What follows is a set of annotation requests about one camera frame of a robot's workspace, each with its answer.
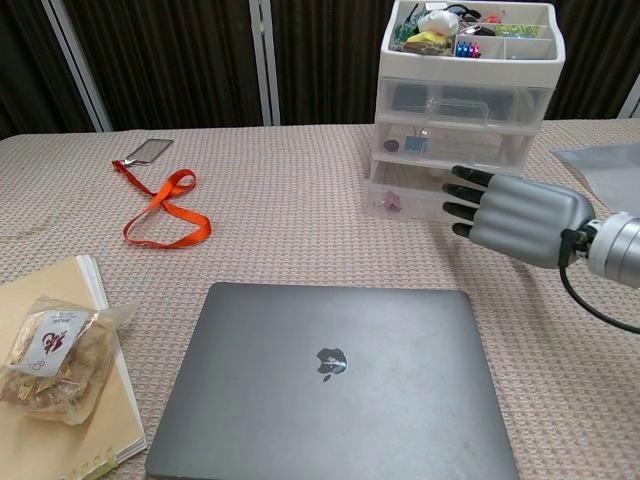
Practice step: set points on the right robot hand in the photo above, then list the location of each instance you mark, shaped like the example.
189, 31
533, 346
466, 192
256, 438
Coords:
525, 220

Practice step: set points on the green printed card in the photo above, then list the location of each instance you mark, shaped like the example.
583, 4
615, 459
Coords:
404, 33

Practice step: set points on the white plastic drawer organiser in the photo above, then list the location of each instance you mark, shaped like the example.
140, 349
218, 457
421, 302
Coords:
470, 69

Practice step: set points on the bagged snack with red print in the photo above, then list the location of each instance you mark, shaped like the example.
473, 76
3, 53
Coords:
60, 370

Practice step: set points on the dark round coin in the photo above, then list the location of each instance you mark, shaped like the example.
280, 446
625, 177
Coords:
391, 146

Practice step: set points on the blue binder clip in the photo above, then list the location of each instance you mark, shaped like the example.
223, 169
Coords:
415, 145

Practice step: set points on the brown flat item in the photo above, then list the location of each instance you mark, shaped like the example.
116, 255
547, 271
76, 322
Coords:
427, 47

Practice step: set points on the coloured marker set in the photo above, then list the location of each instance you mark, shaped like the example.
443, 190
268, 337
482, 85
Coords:
467, 50

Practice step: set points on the yellow plastic item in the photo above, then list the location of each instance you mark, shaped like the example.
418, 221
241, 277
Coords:
425, 38

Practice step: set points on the pink patterned tablecloth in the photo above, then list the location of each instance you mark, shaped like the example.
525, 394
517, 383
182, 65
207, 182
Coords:
325, 225

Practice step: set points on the white frame post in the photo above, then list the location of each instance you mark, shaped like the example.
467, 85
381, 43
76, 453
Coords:
264, 60
631, 100
80, 70

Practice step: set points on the beige notebook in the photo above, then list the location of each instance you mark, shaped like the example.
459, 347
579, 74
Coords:
110, 415

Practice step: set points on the clear middle drawer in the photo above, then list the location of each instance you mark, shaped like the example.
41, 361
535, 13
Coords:
480, 145

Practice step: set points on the grey clear plastic sheet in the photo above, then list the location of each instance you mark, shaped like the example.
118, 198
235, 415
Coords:
610, 165

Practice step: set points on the small black flat device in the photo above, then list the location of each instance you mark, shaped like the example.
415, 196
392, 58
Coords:
410, 97

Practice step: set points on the dark clear badge holder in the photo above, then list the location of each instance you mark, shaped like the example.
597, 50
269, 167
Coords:
150, 150

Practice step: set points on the small pink item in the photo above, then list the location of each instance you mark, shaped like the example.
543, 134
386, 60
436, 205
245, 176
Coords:
391, 201

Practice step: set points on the green patterned packet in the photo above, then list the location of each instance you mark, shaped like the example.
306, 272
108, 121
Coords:
517, 31

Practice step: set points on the small orange item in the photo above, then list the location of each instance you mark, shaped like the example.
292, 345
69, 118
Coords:
490, 19

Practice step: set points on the clear lowest drawer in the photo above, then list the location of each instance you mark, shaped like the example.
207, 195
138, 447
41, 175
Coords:
420, 200

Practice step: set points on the dark curtain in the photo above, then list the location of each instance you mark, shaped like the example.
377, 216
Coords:
175, 60

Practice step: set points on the white crumpled ball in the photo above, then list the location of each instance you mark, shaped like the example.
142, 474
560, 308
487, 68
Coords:
439, 22

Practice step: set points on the grey laptop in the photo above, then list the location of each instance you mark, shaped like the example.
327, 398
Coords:
330, 400

